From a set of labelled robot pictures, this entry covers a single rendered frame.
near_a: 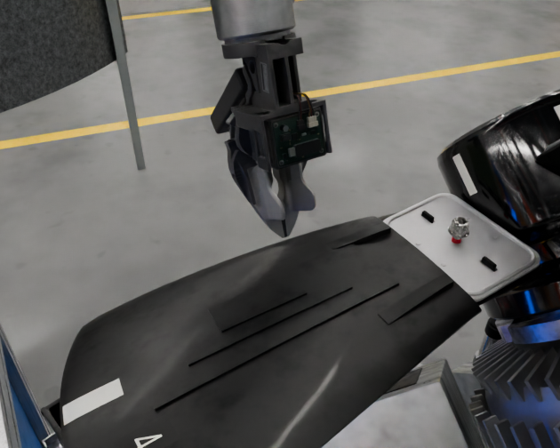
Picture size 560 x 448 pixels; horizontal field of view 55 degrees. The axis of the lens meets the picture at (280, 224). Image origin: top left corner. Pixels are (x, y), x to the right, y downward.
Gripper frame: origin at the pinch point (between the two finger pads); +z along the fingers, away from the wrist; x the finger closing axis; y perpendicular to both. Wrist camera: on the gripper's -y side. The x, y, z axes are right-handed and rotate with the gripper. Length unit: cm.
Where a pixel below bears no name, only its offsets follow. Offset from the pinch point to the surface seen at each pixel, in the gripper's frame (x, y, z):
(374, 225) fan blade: -3.4, 22.9, -7.9
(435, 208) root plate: 1.3, 23.6, -7.8
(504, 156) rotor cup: 4.7, 26.7, -11.4
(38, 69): -7, -173, -13
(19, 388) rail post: -35, -38, 30
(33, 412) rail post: -35, -40, 37
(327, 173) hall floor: 106, -167, 59
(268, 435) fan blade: -17.2, 32.6, -5.0
